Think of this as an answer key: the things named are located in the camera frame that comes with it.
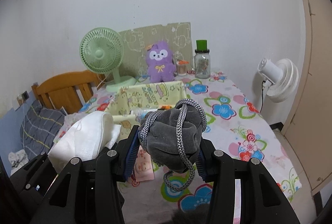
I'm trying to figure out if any wall socket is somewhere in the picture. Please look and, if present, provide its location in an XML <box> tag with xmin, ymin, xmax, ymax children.
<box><xmin>21</xmin><ymin>91</ymin><xmax>29</xmax><ymax>102</ymax></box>

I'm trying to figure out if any clear plastic swab pack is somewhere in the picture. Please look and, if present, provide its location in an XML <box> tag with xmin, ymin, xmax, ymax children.
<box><xmin>130</xmin><ymin>108</ymin><xmax>157</xmax><ymax>122</ymax></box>

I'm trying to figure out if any glass jar with green cup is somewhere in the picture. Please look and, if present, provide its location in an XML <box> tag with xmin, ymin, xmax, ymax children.
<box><xmin>194</xmin><ymin>40</ymin><xmax>210</xmax><ymax>79</ymax></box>

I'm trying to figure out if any green tissue pack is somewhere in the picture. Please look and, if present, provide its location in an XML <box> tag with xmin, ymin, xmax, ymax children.
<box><xmin>158</xmin><ymin>105</ymin><xmax>173</xmax><ymax>110</ymax></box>

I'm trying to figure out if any crumpled white cloth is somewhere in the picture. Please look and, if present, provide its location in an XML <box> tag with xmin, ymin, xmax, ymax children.
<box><xmin>8</xmin><ymin>149</ymin><xmax>29</xmax><ymax>169</ymax></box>

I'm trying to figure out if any green cartoon cardboard panel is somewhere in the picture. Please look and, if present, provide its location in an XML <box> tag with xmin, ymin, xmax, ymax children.
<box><xmin>119</xmin><ymin>22</ymin><xmax>193</xmax><ymax>77</ymax></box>

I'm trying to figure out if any grey plaid pillow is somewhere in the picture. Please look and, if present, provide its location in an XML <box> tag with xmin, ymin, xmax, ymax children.
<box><xmin>20</xmin><ymin>100</ymin><xmax>65</xmax><ymax>159</ymax></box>

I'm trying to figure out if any cotton swab jar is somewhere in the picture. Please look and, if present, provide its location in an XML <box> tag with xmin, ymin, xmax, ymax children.
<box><xmin>176</xmin><ymin>59</ymin><xmax>189</xmax><ymax>76</ymax></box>

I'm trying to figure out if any green desk fan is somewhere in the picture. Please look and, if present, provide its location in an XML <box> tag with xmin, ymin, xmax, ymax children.
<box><xmin>79</xmin><ymin>27</ymin><xmax>136</xmax><ymax>92</ymax></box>

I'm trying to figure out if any pink wet wipes pack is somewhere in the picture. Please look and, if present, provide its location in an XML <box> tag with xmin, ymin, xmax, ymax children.
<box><xmin>134</xmin><ymin>146</ymin><xmax>155</xmax><ymax>182</ymax></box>

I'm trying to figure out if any white standing fan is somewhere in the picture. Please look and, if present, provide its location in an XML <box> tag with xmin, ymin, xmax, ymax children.
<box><xmin>257</xmin><ymin>58</ymin><xmax>299</xmax><ymax>111</ymax></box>

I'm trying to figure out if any floral tablecloth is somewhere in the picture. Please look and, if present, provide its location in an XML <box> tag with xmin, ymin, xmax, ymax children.
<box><xmin>54</xmin><ymin>72</ymin><xmax>301</xmax><ymax>223</ymax></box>

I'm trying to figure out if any yellow cartoon storage box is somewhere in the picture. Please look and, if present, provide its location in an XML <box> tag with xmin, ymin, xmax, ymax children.
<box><xmin>105</xmin><ymin>81</ymin><xmax>186</xmax><ymax>140</ymax></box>

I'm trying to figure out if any white towel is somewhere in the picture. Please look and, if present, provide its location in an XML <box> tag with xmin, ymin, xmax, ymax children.
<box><xmin>48</xmin><ymin>111</ymin><xmax>121</xmax><ymax>173</ymax></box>

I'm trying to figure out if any beige cabinet door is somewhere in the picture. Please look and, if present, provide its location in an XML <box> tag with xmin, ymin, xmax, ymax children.
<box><xmin>282</xmin><ymin>0</ymin><xmax>331</xmax><ymax>194</ymax></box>

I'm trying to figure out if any purple plush toy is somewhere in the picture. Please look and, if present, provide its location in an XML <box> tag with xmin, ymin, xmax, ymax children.
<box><xmin>146</xmin><ymin>41</ymin><xmax>176</xmax><ymax>83</ymax></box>

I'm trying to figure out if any grey pouch with braided cord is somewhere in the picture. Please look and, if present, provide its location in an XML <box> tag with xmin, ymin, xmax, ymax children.
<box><xmin>138</xmin><ymin>99</ymin><xmax>207</xmax><ymax>192</ymax></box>

